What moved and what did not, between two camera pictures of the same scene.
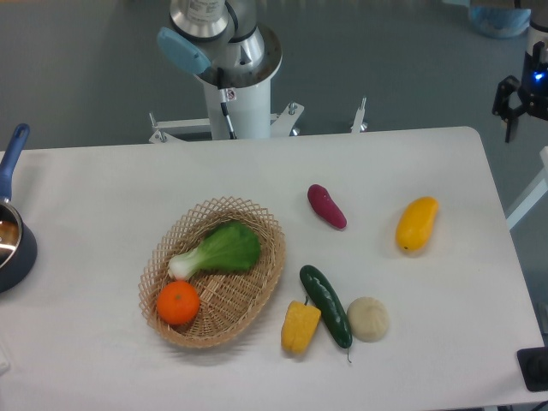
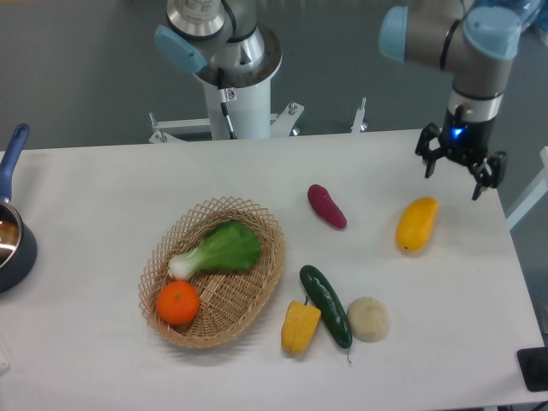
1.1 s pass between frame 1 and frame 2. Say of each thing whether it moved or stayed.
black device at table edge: stayed
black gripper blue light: moved
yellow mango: stayed
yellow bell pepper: stayed
